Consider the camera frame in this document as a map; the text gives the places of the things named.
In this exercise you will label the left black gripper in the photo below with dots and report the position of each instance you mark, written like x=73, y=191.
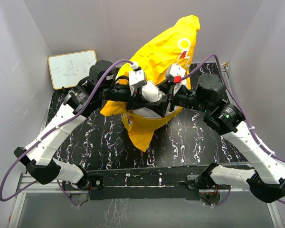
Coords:
x=136, y=101

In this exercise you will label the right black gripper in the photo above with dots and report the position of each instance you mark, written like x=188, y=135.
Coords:
x=159, y=107

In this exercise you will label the white pillow insert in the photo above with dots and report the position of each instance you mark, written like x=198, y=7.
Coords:
x=152, y=94

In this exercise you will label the yellow Pikachu pillowcase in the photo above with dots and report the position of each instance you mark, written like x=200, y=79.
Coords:
x=174, y=45

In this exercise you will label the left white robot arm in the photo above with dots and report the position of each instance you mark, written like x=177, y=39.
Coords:
x=77, y=106

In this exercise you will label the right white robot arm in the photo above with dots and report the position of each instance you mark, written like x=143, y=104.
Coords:
x=266, y=179

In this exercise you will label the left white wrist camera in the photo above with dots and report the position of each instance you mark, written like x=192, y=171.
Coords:
x=137, y=76

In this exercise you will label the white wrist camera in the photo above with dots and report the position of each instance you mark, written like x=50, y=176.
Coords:
x=137, y=76
x=175, y=73

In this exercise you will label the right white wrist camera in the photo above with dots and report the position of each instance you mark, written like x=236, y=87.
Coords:
x=175, y=73

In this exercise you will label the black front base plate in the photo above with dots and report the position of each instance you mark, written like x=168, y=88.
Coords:
x=175, y=182

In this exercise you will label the small whiteboard wooden frame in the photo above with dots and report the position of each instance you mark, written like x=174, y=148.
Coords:
x=66, y=70

